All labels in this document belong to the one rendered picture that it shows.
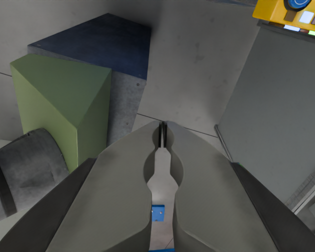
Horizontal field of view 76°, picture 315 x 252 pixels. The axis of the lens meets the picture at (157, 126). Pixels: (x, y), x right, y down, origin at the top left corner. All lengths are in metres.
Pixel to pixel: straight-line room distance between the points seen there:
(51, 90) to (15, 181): 0.16
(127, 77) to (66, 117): 0.26
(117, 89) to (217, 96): 1.27
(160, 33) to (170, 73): 0.29
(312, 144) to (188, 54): 0.97
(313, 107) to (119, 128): 0.80
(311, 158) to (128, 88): 0.78
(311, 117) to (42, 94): 0.97
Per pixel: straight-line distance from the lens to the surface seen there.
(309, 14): 0.53
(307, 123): 1.06
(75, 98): 0.39
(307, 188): 1.03
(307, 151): 1.04
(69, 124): 0.33
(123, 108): 0.59
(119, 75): 0.55
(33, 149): 0.41
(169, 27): 1.53
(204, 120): 1.83
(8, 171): 0.40
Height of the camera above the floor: 1.52
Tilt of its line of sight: 57 degrees down
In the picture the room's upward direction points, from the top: 179 degrees clockwise
